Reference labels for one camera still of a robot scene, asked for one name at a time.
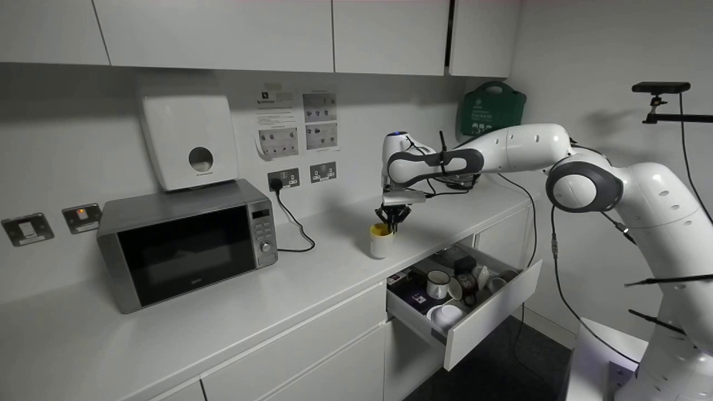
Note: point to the small white wall notice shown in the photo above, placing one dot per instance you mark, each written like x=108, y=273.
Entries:
x=273, y=98

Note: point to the plain white mug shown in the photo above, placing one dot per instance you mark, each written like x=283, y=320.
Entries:
x=481, y=276

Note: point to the white open drawer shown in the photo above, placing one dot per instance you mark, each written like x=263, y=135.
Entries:
x=490, y=320

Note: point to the white paper towel dispenser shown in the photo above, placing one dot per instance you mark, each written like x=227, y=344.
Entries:
x=178, y=141

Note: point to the white base cabinet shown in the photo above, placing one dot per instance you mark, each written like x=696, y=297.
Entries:
x=296, y=349

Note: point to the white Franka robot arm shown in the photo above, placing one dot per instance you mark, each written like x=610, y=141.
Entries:
x=670, y=223

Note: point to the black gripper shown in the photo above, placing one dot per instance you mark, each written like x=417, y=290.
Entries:
x=393, y=214

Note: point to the green first aid bag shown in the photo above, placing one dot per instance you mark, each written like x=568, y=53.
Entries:
x=490, y=104

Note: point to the steel wall switch plate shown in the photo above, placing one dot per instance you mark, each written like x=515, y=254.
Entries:
x=81, y=218
x=28, y=230

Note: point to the white robot base platform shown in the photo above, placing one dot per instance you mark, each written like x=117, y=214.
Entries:
x=593, y=357

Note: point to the white fused switch plate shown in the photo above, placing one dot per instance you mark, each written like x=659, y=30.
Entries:
x=321, y=136
x=279, y=142

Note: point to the dark double wall socket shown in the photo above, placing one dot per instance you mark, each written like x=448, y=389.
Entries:
x=290, y=176
x=323, y=173

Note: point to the black stereo camera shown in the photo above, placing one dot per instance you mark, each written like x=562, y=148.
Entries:
x=661, y=87

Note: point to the white enamel mug dark rim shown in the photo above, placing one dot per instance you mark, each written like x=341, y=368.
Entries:
x=438, y=286

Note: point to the white mug yellow inside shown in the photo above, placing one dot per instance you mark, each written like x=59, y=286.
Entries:
x=380, y=245

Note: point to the dark printed box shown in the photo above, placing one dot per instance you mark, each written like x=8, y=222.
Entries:
x=409, y=293

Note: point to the silver microwave oven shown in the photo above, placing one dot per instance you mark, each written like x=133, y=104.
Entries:
x=186, y=252

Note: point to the white bowl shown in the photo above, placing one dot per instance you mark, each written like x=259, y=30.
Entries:
x=447, y=317

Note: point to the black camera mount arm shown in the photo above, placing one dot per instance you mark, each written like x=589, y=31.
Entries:
x=691, y=116

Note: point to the dark translucent bag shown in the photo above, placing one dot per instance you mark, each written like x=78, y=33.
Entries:
x=462, y=261

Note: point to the white wall cabinet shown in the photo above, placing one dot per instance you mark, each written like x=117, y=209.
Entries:
x=224, y=30

